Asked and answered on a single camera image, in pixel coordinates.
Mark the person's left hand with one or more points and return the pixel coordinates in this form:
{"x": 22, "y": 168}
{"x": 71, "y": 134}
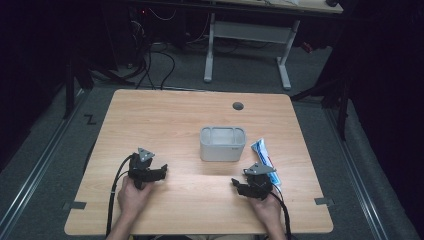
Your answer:
{"x": 131, "y": 200}

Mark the grey tape strip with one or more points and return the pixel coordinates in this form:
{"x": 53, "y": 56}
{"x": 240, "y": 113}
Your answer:
{"x": 77, "y": 205}
{"x": 324, "y": 201}

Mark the black metal stand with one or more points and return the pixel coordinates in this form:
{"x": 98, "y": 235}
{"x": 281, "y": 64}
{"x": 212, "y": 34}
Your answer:
{"x": 340, "y": 96}
{"x": 71, "y": 86}

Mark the metal floor rail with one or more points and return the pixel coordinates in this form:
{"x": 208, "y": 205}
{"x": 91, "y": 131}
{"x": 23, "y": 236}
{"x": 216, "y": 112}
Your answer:
{"x": 33, "y": 173}
{"x": 356, "y": 173}

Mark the person's right hand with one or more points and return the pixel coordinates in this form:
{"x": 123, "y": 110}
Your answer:
{"x": 268, "y": 211}

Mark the white desk frame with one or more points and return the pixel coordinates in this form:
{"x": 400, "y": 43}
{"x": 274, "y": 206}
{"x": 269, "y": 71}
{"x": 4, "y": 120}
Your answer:
{"x": 253, "y": 31}

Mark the blue white toothpaste tube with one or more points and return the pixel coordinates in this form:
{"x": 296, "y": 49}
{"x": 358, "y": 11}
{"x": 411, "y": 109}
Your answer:
{"x": 263, "y": 155}

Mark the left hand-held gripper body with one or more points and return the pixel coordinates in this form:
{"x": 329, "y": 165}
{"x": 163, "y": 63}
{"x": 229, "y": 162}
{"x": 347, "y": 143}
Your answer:
{"x": 139, "y": 166}

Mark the white plastic container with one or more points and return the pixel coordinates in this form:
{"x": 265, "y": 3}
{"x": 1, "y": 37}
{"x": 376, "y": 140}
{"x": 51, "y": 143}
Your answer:
{"x": 222, "y": 146}

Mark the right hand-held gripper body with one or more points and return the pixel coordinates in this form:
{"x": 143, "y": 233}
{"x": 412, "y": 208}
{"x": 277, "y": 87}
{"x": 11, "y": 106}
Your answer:
{"x": 260, "y": 183}

